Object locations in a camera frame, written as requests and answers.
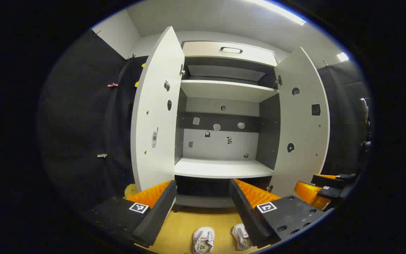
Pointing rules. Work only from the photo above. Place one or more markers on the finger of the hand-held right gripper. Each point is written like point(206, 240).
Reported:
point(330, 192)
point(326, 181)

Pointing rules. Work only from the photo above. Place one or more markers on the small ceiling light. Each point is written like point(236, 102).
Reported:
point(342, 56)

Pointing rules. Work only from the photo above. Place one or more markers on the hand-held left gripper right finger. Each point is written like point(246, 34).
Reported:
point(247, 215)

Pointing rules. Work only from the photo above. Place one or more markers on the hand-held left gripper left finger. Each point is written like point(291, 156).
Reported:
point(155, 215)

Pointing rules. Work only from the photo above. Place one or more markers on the white cabinet drawer front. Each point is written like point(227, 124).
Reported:
point(203, 49)

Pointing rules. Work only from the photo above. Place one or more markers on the long ceiling light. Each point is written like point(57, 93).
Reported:
point(280, 10)

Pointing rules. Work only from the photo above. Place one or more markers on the white shoe cabinet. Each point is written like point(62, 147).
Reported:
point(220, 165)

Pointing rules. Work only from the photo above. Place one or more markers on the white shoe cabinet door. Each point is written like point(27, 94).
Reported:
point(153, 106)
point(303, 127)

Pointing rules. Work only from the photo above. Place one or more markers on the white shoe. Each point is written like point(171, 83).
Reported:
point(240, 234)
point(203, 240)

